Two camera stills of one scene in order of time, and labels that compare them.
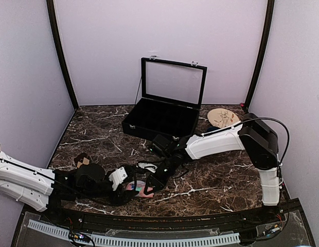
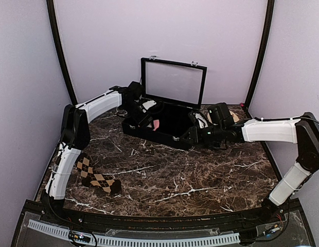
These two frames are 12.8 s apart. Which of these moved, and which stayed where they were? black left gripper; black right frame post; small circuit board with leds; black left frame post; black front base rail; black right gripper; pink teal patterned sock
Moved: pink teal patterned sock; black left gripper; black right gripper
Stayed: small circuit board with leds; black left frame post; black right frame post; black front base rail
